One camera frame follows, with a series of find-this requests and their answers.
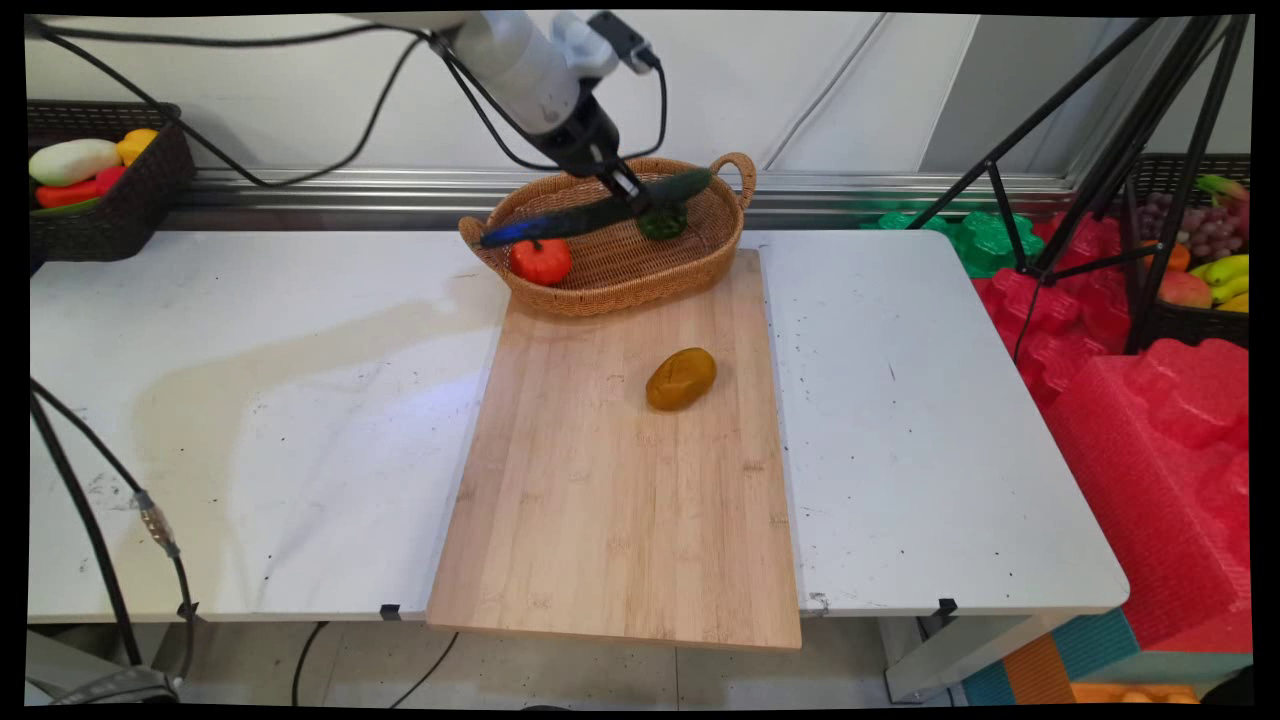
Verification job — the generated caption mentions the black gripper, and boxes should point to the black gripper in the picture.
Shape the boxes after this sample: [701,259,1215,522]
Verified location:
[528,92,663,219]

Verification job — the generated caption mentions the dark green toy cucumber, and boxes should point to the dark green toy cucumber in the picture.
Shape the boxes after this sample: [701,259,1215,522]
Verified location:
[478,168,714,250]

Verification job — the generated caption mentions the green toy bell pepper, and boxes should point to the green toy bell pepper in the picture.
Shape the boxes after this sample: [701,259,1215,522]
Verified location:
[638,203,690,241]

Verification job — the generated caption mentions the red toy tomato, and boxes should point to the red toy tomato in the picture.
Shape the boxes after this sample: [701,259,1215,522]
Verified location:
[508,238,573,287]

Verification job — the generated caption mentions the yellow-brown toy potato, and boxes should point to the yellow-brown toy potato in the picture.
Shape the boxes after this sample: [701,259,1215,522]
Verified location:
[645,347,718,412]

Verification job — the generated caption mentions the bamboo wooden cutting board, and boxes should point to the bamboo wooden cutting board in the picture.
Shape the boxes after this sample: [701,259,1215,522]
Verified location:
[427,249,803,651]

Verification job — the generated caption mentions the green foam mat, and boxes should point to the green foam mat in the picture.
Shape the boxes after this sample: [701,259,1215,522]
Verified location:
[860,208,1047,279]

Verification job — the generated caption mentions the dark woven basket with vegetables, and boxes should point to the dark woven basket with vegetables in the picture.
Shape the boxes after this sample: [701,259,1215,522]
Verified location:
[28,100,197,265]

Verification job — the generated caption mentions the red toy chili pepper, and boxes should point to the red toy chili pepper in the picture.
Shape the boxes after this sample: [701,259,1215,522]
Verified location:
[35,166,128,209]

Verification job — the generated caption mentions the pink toy peach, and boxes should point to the pink toy peach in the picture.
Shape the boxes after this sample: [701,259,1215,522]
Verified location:
[1159,269,1214,310]

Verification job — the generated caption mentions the white toy radish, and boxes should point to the white toy radish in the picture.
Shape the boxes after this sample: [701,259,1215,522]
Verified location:
[28,138,122,188]

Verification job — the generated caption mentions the dark woven basket with fruit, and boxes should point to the dark woven basket with fruit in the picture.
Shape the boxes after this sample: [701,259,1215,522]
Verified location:
[1118,152,1251,351]

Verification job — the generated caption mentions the white table leg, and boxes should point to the white table leg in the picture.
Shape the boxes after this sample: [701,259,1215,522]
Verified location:
[880,612,1069,704]

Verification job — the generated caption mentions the purple toy grapes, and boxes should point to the purple toy grapes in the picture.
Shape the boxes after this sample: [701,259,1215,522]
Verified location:
[1140,192,1249,261]

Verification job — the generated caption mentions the red foam mat pile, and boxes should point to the red foam mat pile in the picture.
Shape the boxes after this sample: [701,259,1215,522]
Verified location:
[972,212,1253,653]

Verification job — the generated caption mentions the yellow-green toy bananas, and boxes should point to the yellow-green toy bananas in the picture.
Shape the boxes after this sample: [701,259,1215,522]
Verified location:
[1188,254,1250,305]

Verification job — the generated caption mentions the teal and orange foam mat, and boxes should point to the teal and orange foam mat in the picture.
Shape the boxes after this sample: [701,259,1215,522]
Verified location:
[962,606,1253,707]

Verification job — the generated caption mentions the woven wicker basket with handles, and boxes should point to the woven wicker basket with handles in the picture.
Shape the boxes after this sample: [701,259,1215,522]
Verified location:
[458,152,757,319]

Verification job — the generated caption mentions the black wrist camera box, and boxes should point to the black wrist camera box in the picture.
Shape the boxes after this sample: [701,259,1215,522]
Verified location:
[587,11,657,73]

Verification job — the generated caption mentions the aluminium wall rail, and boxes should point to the aluminium wall rail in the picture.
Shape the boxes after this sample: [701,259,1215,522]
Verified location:
[160,168,1086,233]

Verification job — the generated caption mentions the long black sagging cable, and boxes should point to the long black sagging cable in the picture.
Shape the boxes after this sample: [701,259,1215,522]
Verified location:
[28,18,441,189]

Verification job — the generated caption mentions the black camera tripod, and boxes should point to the black camera tripod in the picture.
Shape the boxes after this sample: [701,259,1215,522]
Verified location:
[905,14,1253,355]

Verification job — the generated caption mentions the thin black floor cable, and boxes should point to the thin black floor cable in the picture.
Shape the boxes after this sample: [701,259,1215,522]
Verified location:
[291,621,331,708]
[386,631,461,710]

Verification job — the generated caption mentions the black cable with metal connector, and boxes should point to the black cable with metal connector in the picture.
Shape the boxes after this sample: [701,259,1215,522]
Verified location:
[30,378,197,685]

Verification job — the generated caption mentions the thick black cable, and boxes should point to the thick black cable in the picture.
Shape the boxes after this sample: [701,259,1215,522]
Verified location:
[30,392,146,669]

